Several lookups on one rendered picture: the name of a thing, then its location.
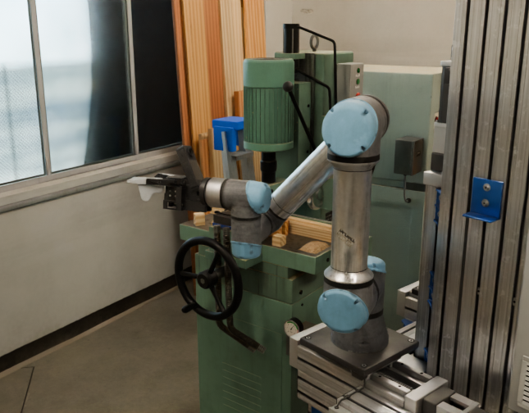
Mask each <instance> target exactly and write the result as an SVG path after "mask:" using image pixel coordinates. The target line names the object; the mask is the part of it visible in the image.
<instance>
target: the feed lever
mask: <svg viewBox="0 0 529 413"><path fill-rule="evenodd" d="M293 88H294V86H293V84H292V83H291V82H290V81H286V82H284V83H283V89H284V91H286V92H288V93H289V96H290V98H291V100H292V103H293V104H294V108H295V110H296V111H297V114H298V116H299V119H300V121H301V123H302V126H303V128H304V131H305V133H306V135H307V136H308V140H309V142H310V144H311V146H312V149H313V151H315V150H316V149H317V148H316V145H315V143H314V142H313V139H312V136H311V134H310V132H309V130H308V127H307V125H306V122H305V120H304V118H303V115H302V112H301V111H300V109H299V105H298V103H297V101H296V99H295V97H294V94H293V92H292V90H293Z"/></svg>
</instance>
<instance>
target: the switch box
mask: <svg viewBox="0 0 529 413"><path fill-rule="evenodd" d="M363 67H364V64H363V63H358V62H348V63H339V64H337V103H338V102H340V101H343V100H345V99H348V98H353V97H355V96H356V94H357V93H360V94H363ZM357 68H359V69H360V72H359V73H357ZM357 74H360V76H358V77H356V75H357ZM356 79H360V83H359V88H355V86H357V85H356Z"/></svg>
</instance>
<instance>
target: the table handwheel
mask: <svg viewBox="0 0 529 413"><path fill-rule="evenodd" d="M196 245H205V246H209V247H211V248H212V249H214V250H215V251H216V254H215V256H214V258H213V261H212V264H211V265H210V267H209V269H206V270H204V271H201V272H199V273H198V274H195V273H190V272H187V271H183V262H184V259H185V255H186V253H187V251H188V250H189V249H190V248H191V247H193V246H196ZM220 256H222V257H223V259H224V260H225V261H226V263H227V265H228V266H229V268H230V272H231V274H232V277H233V280H234V288H235V290H234V296H233V300H232V302H231V304H230V305H229V307H228V308H226V309H225V307H224V306H223V304H222V302H221V299H220V298H219V296H218V294H217V291H216V289H215V287H214V285H216V284H217V282H218V280H219V279H221V278H223V277H225V272H224V266H222V267H220V268H217V269H215V267H216V264H217V261H218V259H219V257H220ZM214 269H215V270H214ZM240 269H242V268H239V267H238V265H237V263H236V261H235V259H234V257H233V256H232V255H231V254H230V252H229V251H228V250H227V249H226V248H225V247H224V246H223V245H222V244H221V243H219V242H218V241H216V240H215V239H212V238H209V237H204V236H198V237H193V238H190V239H188V240H187V241H185V242H184V243H183V244H182V246H181V247H180V249H179V251H178V252H177V255H176V261H175V276H176V282H177V286H178V289H179V290H180V293H181V295H182V297H183V298H184V300H185V301H186V303H187V304H190V303H193V302H195V303H196V304H197V306H196V307H195V308H194V309H193V311H195V312H196V313H197V314H199V315H200V316H202V317H203V318H206V319H208V320H225V319H227V318H229V317H231V316H232V315H233V314H234V313H235V312H236V311H237V309H238V308H239V305H240V303H241V300H242V296H243V281H242V276H241V273H240ZM184 276H187V277H190V278H194V279H197V281H198V285H199V286H200V287H201V288H203V289H208V288H209V289H210V291H211V292H212V295H213V296H214V298H215V300H216V302H217V305H218V307H219V309H220V312H213V311H208V310H206V309H204V308H203V307H201V306H200V305H199V304H198V303H197V302H196V301H195V300H194V299H193V297H192V296H191V294H190V293H189V290H188V289H187V286H186V284H185V279H184Z"/></svg>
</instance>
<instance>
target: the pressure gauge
mask: <svg viewBox="0 0 529 413"><path fill-rule="evenodd" d="M293 326H294V327H293ZM283 327H284V331H285V333H286V334H287V335H288V336H289V337H290V336H292V335H295V334H297V333H299V332H302V331H303V324H302V322H301V321H300V320H299V319H298V318H295V317H292V318H290V319H289V320H287V321H286V322H285V323H284V326H283ZM292 327H293V328H292ZM291 328H292V329H291ZM290 329H291V330H290Z"/></svg>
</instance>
